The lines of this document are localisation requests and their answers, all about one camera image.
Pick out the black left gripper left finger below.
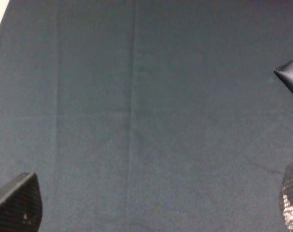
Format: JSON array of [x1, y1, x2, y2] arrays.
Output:
[[0, 173, 43, 232]]

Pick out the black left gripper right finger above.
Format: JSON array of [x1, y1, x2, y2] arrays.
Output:
[[279, 163, 293, 232]]

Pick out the black leather glasses case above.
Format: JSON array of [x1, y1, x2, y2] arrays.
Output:
[[274, 59, 293, 94]]

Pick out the black tablecloth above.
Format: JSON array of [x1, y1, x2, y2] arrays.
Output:
[[0, 0, 293, 232]]

